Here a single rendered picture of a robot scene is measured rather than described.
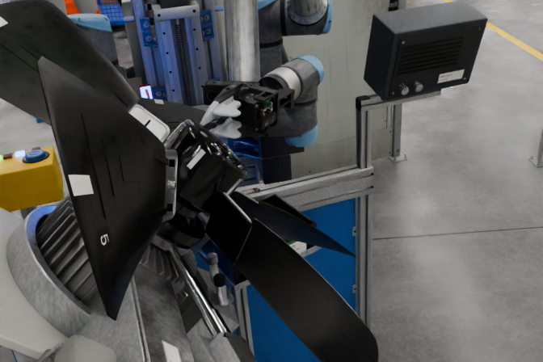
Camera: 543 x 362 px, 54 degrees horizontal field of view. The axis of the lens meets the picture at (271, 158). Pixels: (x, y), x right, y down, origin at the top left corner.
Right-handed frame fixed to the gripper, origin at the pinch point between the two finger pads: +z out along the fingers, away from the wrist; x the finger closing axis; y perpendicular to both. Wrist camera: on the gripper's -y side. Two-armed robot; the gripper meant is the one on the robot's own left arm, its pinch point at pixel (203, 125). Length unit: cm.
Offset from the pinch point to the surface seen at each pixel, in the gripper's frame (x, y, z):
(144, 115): -10.2, 4.2, 17.3
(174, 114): -0.4, -6.7, 0.0
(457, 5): -9, 22, -74
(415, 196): 120, -7, -178
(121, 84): -13.8, 0.1, 17.1
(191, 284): 4.1, 21.5, 28.5
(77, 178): -20, 24, 43
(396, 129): 104, -36, -216
